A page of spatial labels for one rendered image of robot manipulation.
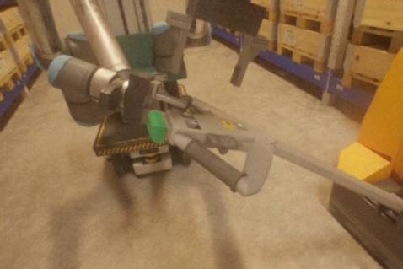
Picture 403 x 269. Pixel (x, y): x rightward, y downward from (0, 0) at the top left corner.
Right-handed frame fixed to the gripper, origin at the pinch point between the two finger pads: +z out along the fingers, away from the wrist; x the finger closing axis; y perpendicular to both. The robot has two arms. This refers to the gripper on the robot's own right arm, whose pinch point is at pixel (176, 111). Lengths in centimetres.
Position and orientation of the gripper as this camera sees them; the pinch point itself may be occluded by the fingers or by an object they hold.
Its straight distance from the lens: 69.5
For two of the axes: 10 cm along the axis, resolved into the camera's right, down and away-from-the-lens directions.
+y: 1.9, -3.7, 9.1
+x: -2.8, 8.7, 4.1
